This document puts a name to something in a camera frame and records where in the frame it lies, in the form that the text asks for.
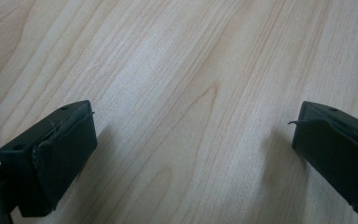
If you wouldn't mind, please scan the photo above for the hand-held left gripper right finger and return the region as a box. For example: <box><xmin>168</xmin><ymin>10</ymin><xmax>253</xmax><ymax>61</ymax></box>
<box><xmin>287</xmin><ymin>100</ymin><xmax>358</xmax><ymax>219</ymax></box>

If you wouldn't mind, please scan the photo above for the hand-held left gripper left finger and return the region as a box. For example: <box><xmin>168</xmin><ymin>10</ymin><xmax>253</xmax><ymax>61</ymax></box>
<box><xmin>0</xmin><ymin>99</ymin><xmax>99</xmax><ymax>218</ymax></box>

